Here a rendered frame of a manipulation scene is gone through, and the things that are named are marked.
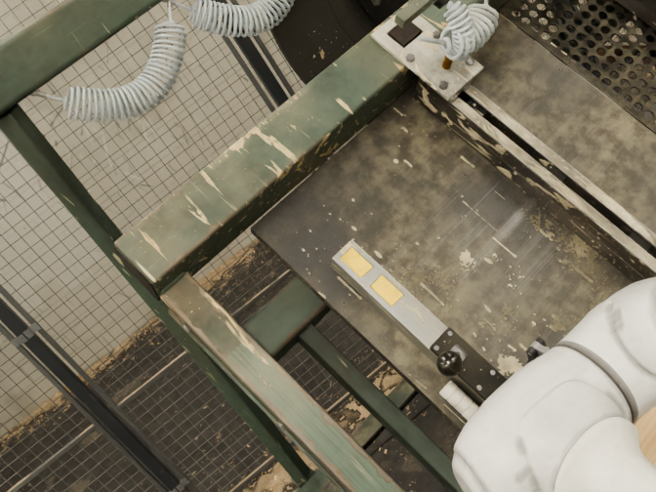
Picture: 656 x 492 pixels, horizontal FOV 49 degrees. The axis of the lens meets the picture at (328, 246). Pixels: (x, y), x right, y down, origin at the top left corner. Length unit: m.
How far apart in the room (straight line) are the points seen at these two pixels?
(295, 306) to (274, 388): 0.18
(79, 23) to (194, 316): 0.62
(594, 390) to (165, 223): 0.74
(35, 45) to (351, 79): 0.58
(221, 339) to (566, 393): 0.63
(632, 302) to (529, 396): 0.13
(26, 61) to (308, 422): 0.83
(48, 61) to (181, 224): 0.45
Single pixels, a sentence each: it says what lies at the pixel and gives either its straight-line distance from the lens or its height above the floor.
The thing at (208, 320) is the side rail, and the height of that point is 1.69.
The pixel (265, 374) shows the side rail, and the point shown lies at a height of 1.59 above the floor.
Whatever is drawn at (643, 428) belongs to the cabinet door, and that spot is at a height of 1.20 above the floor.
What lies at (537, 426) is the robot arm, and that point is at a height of 1.69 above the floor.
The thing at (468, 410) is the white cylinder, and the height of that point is 1.37.
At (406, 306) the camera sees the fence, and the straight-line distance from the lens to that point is 1.20.
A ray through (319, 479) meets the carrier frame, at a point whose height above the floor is 0.79.
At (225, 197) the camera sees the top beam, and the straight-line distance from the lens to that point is 1.20.
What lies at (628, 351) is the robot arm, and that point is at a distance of 0.73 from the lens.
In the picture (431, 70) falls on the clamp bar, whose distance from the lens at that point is 1.34.
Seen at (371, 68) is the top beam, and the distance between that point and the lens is 1.33.
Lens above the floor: 2.17
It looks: 25 degrees down
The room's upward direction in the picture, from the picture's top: 34 degrees counter-clockwise
